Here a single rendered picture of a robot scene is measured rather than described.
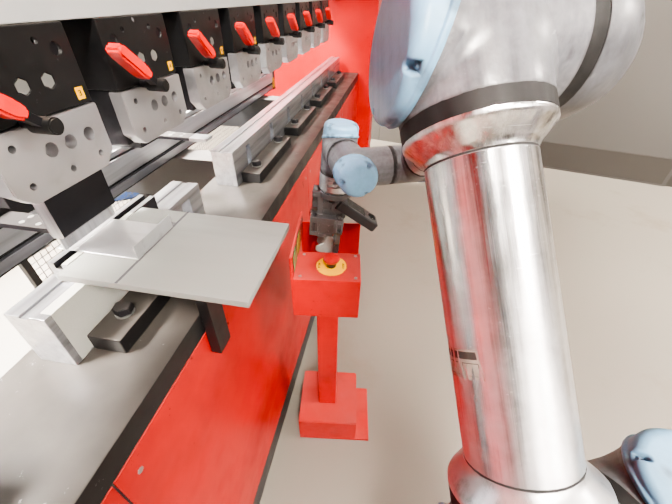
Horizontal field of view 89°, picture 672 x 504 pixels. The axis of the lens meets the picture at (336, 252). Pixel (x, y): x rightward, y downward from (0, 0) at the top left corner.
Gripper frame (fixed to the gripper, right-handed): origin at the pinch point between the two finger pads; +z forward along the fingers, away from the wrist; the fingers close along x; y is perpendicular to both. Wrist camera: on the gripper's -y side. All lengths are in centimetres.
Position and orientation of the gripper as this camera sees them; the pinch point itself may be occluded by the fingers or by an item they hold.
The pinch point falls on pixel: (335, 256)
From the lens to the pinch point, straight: 91.6
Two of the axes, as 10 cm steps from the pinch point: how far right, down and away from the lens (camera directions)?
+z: -1.0, 7.9, 6.1
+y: -9.9, -1.0, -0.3
